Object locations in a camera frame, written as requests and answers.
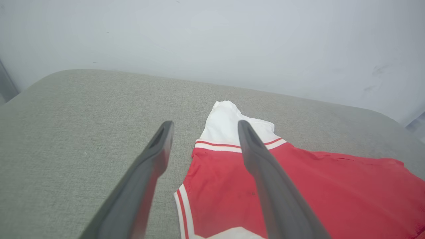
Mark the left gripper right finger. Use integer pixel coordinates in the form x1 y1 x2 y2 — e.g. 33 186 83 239
237 120 331 239

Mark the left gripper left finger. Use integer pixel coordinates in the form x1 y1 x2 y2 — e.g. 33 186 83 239
79 121 175 239

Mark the red white jersey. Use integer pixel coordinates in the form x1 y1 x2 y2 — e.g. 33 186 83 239
173 100 425 239

